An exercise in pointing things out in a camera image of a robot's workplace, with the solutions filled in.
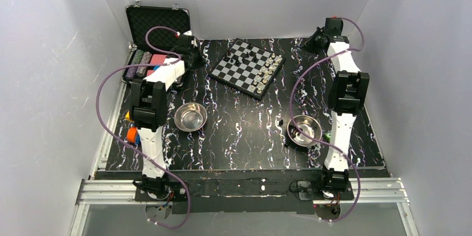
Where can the aluminium frame rail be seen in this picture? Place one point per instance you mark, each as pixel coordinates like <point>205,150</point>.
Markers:
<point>242,160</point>

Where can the steel bowl with chess pieces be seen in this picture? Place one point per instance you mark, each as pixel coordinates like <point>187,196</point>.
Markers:
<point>308,128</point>

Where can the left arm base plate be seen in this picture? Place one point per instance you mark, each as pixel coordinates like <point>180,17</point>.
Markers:
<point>159,190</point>

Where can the black poker chip case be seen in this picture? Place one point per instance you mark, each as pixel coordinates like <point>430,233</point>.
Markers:
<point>143,18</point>

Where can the green toy car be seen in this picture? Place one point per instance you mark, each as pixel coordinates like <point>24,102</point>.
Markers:
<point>327,136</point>

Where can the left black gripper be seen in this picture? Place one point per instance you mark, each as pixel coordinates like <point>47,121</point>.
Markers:
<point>197,58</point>

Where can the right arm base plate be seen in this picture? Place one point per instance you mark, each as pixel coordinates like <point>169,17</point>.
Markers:
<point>311,190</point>

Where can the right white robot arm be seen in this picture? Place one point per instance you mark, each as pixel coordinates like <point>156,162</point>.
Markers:
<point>346,100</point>

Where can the black and white chessboard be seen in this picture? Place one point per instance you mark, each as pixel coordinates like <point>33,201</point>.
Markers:
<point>248,68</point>

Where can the small steel bowl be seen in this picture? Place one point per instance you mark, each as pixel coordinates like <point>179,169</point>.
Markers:
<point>190,117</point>

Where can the black chess pieces in bowl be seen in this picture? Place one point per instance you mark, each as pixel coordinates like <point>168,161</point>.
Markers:
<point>293,131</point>

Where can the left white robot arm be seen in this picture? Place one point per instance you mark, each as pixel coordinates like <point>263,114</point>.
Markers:
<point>148,111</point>

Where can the colourful toy block car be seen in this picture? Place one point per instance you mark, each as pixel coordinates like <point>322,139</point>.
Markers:
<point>132,135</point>

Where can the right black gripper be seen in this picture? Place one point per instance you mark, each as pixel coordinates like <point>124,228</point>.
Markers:
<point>313,41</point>

